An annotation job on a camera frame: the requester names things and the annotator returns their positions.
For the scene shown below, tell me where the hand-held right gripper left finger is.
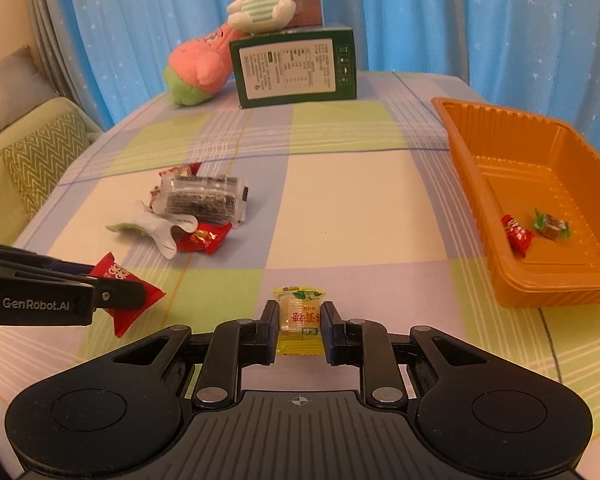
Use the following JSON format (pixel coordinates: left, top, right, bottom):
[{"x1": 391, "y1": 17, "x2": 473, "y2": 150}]
[{"x1": 111, "y1": 300, "x2": 281, "y2": 411}]

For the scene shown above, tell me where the red candy with gold label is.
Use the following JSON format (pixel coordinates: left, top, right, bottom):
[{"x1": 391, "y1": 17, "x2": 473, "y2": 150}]
[{"x1": 176, "y1": 221, "x2": 233, "y2": 257}]

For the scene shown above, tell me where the green sofa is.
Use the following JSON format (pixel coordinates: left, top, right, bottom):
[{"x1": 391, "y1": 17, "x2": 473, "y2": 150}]
[{"x1": 0, "y1": 96, "x2": 104, "y2": 248}]

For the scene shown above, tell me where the small red wrapped candy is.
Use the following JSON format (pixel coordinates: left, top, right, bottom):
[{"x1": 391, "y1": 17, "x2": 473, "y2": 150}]
[{"x1": 500, "y1": 214, "x2": 536, "y2": 259}]

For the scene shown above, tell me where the pink star plush toy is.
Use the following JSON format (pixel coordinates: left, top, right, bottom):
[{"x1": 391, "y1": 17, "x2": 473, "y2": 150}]
[{"x1": 163, "y1": 24, "x2": 246, "y2": 107}]

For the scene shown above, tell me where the white and green snack wrapper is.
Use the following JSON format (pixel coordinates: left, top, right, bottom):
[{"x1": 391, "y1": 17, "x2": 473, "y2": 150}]
[{"x1": 105, "y1": 200, "x2": 201, "y2": 261}]

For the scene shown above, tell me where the green zigzag cushion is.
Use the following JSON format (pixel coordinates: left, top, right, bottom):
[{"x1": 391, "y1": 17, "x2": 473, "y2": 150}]
[{"x1": 0, "y1": 110, "x2": 93, "y2": 221}]

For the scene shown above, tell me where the plaid tablecloth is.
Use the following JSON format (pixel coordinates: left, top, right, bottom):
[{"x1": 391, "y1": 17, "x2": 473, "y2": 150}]
[{"x1": 0, "y1": 70, "x2": 600, "y2": 480}]

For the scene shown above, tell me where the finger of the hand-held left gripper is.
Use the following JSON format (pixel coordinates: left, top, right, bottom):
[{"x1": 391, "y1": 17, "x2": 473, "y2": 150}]
[
  {"x1": 91, "y1": 280, "x2": 147, "y2": 312},
  {"x1": 0, "y1": 241, "x2": 97, "y2": 277}
]

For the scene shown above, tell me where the orange plastic tray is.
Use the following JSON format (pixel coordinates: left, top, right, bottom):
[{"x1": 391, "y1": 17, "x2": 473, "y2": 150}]
[{"x1": 431, "y1": 96, "x2": 600, "y2": 309}]

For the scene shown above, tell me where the grey curtain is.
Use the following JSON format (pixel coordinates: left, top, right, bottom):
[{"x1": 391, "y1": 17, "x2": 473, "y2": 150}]
[{"x1": 22, "y1": 0, "x2": 116, "y2": 131}]

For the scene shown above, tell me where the green cardboard box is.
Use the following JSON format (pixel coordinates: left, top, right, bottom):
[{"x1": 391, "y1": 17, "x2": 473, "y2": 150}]
[{"x1": 228, "y1": 25, "x2": 358, "y2": 109}]

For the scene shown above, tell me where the blue starry curtain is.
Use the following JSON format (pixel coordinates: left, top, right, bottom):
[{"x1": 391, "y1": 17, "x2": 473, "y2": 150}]
[{"x1": 45, "y1": 0, "x2": 600, "y2": 171}]

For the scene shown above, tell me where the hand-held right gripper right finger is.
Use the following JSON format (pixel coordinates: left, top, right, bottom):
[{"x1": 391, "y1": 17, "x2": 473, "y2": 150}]
[{"x1": 321, "y1": 300, "x2": 486, "y2": 409}]

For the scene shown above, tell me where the beige pillow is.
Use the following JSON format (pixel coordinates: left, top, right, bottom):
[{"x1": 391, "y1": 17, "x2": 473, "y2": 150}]
[{"x1": 0, "y1": 44, "x2": 61, "y2": 142}]

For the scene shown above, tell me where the green and brown wrapped candy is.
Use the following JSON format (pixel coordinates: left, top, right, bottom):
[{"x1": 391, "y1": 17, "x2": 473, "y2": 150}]
[{"x1": 532, "y1": 208, "x2": 572, "y2": 242}]

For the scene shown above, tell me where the dark red foil candy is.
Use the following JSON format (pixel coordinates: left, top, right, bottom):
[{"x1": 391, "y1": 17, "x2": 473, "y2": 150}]
[{"x1": 149, "y1": 162, "x2": 203, "y2": 211}]

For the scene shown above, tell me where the yellow candy packet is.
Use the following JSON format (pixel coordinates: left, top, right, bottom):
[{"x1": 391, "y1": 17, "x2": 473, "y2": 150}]
[{"x1": 273, "y1": 287, "x2": 327, "y2": 357}]

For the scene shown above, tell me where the clear seaweed snack packet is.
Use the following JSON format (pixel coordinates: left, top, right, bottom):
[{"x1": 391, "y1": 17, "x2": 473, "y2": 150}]
[{"x1": 159, "y1": 174, "x2": 251, "y2": 228}]

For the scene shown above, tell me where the red dotted snack packet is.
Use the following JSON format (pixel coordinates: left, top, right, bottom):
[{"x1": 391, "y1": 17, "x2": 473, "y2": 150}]
[{"x1": 88, "y1": 251, "x2": 167, "y2": 337}]

